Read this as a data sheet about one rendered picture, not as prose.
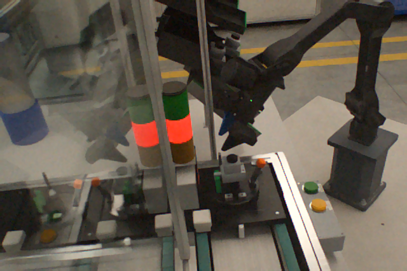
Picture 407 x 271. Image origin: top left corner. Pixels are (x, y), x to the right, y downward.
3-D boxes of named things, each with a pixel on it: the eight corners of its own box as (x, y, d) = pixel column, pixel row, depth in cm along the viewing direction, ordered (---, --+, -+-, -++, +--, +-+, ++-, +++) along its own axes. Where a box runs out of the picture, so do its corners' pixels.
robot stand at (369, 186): (386, 186, 121) (399, 134, 109) (364, 212, 113) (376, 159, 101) (343, 167, 130) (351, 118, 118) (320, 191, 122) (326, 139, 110)
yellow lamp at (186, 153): (194, 147, 79) (191, 127, 76) (196, 162, 75) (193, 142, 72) (170, 150, 79) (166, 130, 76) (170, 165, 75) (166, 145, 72)
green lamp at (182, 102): (189, 105, 73) (186, 82, 71) (190, 119, 69) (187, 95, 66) (163, 108, 73) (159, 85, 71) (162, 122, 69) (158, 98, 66)
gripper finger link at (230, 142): (247, 134, 94) (227, 125, 92) (250, 142, 91) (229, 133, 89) (232, 154, 98) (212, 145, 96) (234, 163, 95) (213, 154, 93)
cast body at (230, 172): (243, 170, 108) (242, 150, 104) (246, 180, 104) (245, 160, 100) (213, 173, 108) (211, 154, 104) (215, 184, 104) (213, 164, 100)
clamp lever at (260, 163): (255, 179, 109) (264, 158, 105) (256, 184, 107) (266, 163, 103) (243, 177, 108) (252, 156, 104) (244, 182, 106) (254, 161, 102)
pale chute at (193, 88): (252, 119, 135) (261, 112, 133) (252, 142, 125) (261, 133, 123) (189, 70, 127) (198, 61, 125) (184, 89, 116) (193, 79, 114)
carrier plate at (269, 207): (267, 165, 120) (267, 159, 119) (286, 222, 101) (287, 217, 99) (191, 173, 120) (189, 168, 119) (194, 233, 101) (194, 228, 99)
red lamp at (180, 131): (191, 126, 76) (189, 105, 73) (193, 142, 72) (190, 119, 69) (166, 130, 76) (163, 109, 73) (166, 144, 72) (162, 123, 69)
